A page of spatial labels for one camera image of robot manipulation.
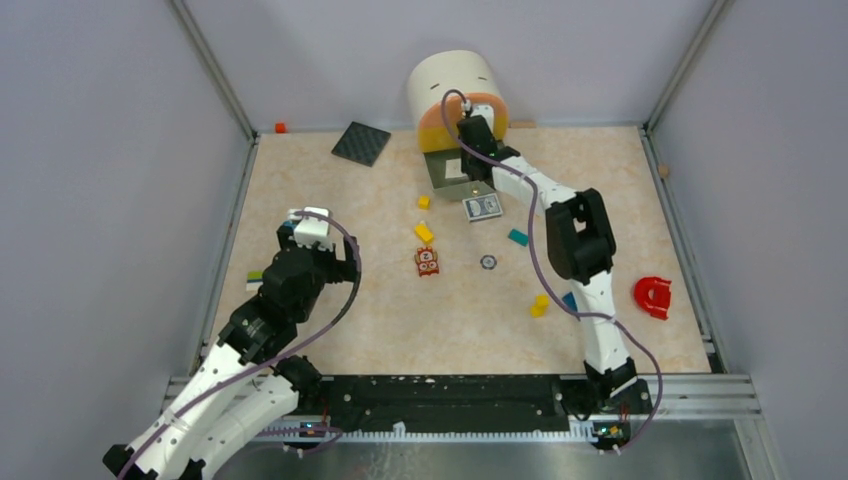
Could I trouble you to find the white round drawer organizer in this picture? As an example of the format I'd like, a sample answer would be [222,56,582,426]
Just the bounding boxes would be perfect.
[406,50,509,201]

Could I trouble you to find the white cosmetic box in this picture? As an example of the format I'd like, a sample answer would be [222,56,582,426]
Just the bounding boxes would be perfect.
[444,158,465,180]

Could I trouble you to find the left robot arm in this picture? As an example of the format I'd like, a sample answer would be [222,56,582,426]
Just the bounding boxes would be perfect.
[102,207,363,479]

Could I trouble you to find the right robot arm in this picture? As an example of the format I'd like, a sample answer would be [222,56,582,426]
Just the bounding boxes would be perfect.
[449,98,637,412]

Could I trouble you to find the green blue white block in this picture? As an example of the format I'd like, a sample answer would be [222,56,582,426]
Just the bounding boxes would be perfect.
[245,271,263,291]

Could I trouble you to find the wooden block on ledge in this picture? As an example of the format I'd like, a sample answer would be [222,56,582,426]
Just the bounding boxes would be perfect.
[509,120,537,129]

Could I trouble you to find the blue playing card box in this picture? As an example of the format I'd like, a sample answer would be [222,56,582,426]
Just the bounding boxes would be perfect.
[461,193,503,223]

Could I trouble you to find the yellow cube block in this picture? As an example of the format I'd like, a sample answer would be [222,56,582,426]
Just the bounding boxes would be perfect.
[414,223,435,245]

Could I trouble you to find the teal block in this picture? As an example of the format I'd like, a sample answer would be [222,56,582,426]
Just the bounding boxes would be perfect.
[507,229,529,247]

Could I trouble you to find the black lego plate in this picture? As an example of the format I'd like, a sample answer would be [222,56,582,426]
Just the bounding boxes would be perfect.
[331,122,391,167]

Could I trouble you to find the blue lego brick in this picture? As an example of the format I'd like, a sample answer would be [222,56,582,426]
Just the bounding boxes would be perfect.
[562,292,578,311]

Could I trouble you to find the red plastic horseshoe toy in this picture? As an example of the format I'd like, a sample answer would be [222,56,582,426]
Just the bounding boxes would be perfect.
[633,276,672,321]

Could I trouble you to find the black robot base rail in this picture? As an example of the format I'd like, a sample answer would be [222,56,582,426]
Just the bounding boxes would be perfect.
[292,374,653,434]

